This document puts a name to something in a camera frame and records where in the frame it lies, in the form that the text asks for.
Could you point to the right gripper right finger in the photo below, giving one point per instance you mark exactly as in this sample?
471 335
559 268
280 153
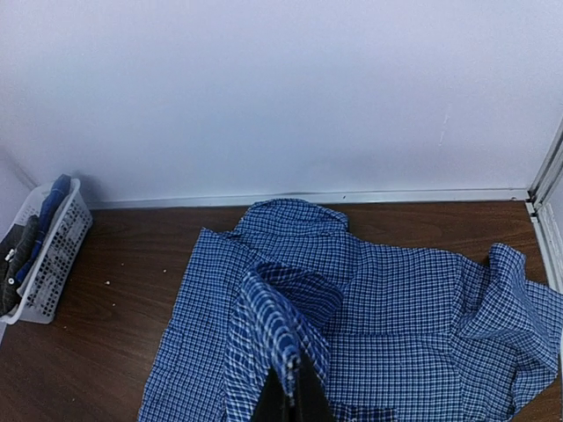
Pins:
310 403

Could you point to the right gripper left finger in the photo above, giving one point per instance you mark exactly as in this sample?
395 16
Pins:
273 405

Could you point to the blue plaid long sleeve shirt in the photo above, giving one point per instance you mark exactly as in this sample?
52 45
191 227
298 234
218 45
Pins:
394 334

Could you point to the white plastic laundry basket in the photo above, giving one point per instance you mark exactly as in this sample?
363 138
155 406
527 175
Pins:
44 280

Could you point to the black shirt in basket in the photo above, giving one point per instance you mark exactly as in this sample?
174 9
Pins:
16 250

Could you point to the dark blue plaid shirt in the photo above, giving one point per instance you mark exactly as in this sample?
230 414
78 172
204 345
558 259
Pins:
59 191

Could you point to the right aluminium frame post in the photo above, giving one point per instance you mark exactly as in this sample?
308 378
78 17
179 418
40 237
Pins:
542 215

